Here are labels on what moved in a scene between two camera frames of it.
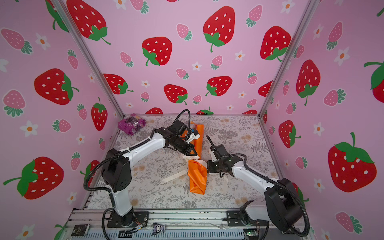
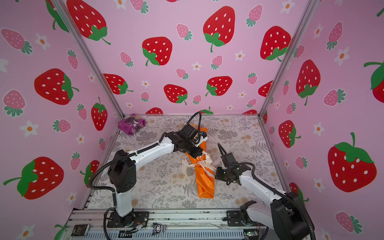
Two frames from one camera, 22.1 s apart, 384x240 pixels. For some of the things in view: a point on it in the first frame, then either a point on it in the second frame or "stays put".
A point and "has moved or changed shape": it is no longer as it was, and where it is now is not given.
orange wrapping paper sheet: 197,170 has moved or changed shape
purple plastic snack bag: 131,123 stays put
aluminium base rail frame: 210,225 stays put
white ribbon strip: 188,158 -> 205,161
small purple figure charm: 157,228 stays put
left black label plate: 80,230 stays put
